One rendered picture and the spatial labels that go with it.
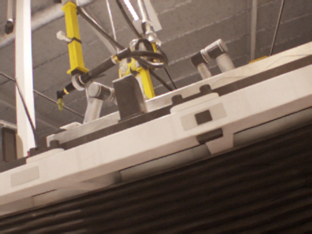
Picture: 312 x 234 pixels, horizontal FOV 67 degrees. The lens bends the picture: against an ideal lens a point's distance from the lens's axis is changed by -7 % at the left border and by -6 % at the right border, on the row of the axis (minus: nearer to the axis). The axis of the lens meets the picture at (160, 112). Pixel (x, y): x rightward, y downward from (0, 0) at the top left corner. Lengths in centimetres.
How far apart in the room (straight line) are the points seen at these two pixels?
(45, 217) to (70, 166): 52
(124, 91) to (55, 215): 64
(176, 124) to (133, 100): 16
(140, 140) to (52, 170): 25
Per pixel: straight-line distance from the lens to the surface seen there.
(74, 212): 108
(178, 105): 59
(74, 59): 141
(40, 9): 996
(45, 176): 72
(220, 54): 253
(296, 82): 61
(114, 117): 88
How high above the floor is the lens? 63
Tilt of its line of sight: 21 degrees up
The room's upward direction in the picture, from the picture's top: 16 degrees counter-clockwise
